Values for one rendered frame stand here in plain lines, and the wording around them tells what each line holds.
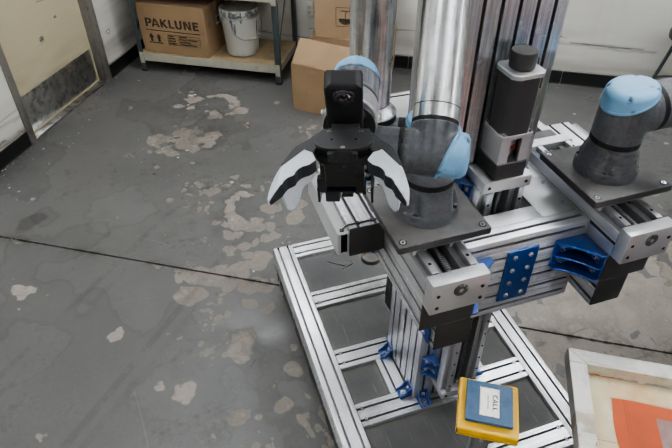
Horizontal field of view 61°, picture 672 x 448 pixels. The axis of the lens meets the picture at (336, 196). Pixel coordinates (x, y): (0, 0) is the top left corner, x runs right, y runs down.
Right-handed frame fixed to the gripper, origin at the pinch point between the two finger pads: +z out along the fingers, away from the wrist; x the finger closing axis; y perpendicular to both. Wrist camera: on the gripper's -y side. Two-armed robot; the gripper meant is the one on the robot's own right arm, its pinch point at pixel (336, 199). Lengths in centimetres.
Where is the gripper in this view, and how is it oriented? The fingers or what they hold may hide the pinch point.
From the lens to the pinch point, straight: 60.7
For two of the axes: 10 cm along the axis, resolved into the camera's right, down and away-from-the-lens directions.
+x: -9.9, -0.1, 1.0
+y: 0.6, 8.0, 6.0
